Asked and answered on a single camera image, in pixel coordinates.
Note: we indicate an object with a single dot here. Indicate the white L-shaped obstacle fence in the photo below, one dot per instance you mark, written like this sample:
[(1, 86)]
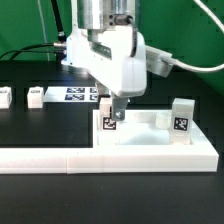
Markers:
[(95, 160)]

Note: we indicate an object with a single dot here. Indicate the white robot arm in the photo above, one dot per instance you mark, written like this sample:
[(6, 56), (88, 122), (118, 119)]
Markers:
[(94, 17)]

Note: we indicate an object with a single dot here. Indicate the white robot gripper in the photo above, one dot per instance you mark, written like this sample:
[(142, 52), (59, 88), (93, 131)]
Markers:
[(110, 63)]

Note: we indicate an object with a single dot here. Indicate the white marker sheet with tags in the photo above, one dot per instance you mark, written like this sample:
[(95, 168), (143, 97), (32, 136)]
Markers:
[(71, 94)]

